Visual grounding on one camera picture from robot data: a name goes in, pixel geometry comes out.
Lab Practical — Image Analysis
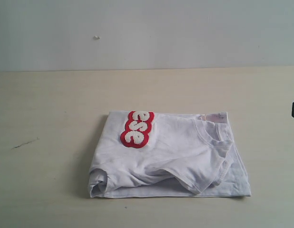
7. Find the white t-shirt red Chinese patch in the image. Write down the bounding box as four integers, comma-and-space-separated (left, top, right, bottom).
88, 111, 251, 199

